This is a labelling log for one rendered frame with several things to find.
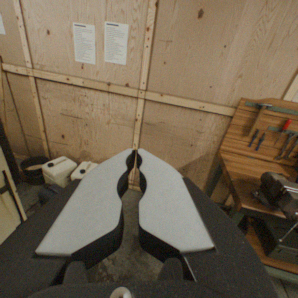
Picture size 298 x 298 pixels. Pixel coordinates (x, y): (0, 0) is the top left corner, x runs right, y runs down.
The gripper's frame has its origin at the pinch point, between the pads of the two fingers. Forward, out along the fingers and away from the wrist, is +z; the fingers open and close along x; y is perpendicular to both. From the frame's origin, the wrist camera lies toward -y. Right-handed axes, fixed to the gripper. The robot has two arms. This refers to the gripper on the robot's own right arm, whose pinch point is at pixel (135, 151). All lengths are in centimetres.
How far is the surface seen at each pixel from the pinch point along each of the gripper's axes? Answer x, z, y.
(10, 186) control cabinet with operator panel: -68, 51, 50
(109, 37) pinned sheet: -28, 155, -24
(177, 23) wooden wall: 28, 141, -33
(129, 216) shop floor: -15, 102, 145
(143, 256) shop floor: 1, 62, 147
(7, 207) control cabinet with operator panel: -72, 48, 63
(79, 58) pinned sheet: -60, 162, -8
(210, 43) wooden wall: 54, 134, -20
